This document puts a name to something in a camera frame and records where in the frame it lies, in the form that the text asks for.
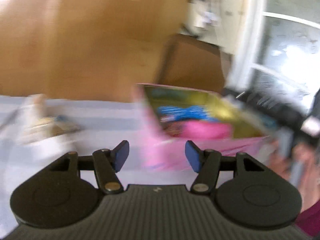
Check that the brown cardboard box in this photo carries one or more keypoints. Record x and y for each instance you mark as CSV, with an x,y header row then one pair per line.
x,y
192,62

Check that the white framed glass door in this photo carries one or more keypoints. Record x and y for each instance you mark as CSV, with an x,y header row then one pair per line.
x,y
280,50

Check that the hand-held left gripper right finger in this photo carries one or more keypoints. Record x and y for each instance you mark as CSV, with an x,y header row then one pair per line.
x,y
193,155

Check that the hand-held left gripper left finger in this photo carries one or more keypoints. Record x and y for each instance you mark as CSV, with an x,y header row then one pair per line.
x,y
121,155

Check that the person's right hand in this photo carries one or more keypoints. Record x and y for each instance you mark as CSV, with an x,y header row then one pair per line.
x,y
307,165

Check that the person's right forearm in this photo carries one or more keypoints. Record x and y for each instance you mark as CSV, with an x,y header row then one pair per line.
x,y
310,220

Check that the striped white bed sheet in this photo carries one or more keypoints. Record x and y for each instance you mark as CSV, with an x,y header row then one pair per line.
x,y
100,120

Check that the pink printed toy box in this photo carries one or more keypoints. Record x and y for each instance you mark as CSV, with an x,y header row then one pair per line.
x,y
197,120

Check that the flat printed packet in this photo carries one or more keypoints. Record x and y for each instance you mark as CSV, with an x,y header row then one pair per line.
x,y
50,127

